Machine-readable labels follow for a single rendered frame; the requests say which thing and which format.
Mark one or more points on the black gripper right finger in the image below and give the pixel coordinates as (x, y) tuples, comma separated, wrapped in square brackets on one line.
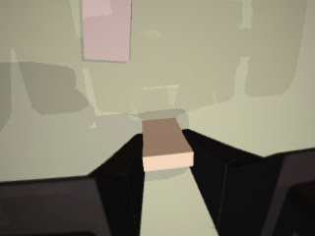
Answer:
[(244, 192)]

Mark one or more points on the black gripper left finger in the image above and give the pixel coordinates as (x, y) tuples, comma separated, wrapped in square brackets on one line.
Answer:
[(107, 201)]

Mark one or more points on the beige domino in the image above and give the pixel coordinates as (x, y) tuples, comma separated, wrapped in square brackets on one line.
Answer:
[(164, 145)]

